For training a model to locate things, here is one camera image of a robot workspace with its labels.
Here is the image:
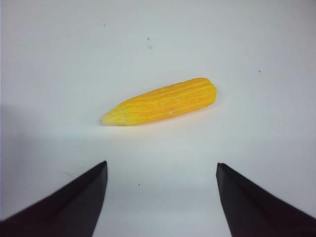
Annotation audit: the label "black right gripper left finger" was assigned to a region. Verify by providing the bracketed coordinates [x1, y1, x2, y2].
[0, 161, 107, 237]

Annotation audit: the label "yellow corn cob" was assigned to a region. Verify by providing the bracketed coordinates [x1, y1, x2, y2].
[100, 78, 217, 126]

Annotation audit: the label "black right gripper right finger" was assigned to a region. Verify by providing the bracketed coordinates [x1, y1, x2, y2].
[216, 163, 316, 237]

